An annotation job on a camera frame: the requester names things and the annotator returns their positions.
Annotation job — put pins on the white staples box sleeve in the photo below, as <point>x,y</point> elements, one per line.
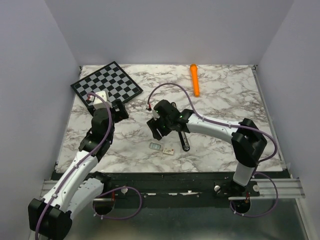
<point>168,151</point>

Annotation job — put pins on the black stapler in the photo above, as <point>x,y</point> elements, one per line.
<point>182,136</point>

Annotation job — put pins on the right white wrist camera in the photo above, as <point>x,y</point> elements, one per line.
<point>155,114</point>

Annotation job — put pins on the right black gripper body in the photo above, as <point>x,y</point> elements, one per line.
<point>169,122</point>

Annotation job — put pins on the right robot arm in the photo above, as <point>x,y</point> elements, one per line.
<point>246,139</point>

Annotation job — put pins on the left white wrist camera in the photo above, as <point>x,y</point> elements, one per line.
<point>99,99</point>

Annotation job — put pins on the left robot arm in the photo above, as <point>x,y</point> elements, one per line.
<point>52,216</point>

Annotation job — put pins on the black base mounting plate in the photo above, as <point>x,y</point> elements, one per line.
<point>158,191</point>

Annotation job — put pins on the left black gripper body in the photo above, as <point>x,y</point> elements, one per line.
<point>111,109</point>

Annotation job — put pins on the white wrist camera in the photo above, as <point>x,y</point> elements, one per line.
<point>155,114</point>
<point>99,99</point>

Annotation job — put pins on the black grey chessboard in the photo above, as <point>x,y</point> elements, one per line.
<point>110,78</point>

